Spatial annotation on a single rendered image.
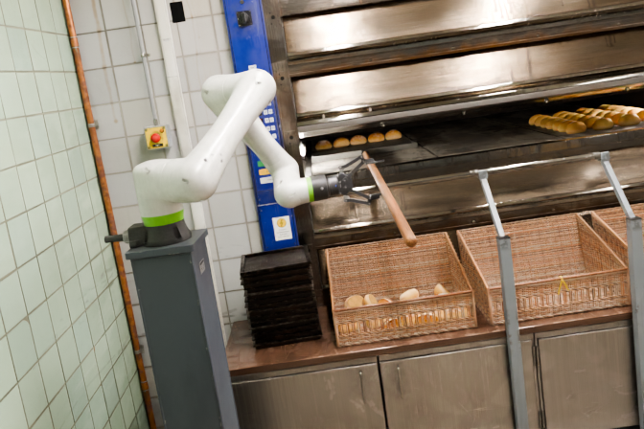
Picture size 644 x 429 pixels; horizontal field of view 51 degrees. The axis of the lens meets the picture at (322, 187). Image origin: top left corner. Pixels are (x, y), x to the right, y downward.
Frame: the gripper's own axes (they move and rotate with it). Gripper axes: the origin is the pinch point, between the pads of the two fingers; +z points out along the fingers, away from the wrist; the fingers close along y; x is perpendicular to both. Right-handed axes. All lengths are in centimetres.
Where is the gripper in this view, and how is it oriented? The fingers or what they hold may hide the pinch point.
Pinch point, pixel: (381, 177)
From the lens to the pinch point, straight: 247.9
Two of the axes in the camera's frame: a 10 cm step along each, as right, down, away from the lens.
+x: 0.9, 0.6, -9.9
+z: 9.8, -1.7, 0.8
